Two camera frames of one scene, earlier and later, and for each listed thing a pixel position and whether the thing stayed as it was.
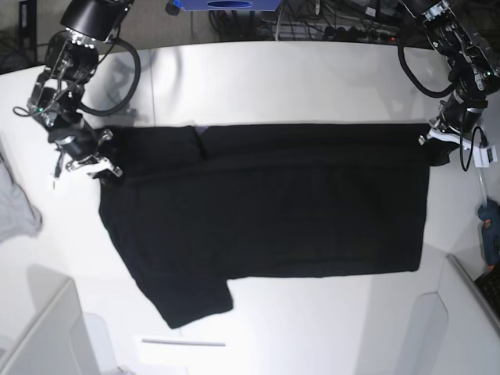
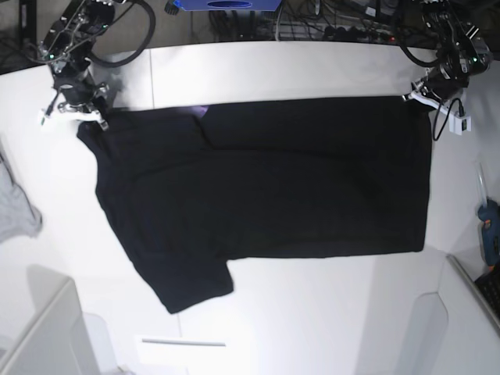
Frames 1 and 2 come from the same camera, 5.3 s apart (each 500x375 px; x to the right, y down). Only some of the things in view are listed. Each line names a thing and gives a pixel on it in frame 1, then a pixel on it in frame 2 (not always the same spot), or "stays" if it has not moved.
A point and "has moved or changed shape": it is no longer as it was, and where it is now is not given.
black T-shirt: [196, 205] has moved or changed shape
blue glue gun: [490, 212] stays
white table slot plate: [181, 349] stays
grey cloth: [19, 219] stays
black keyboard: [490, 284] stays
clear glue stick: [481, 186] stays
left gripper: [458, 122] → [440, 85]
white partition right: [456, 330] stays
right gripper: [82, 144] → [83, 95]
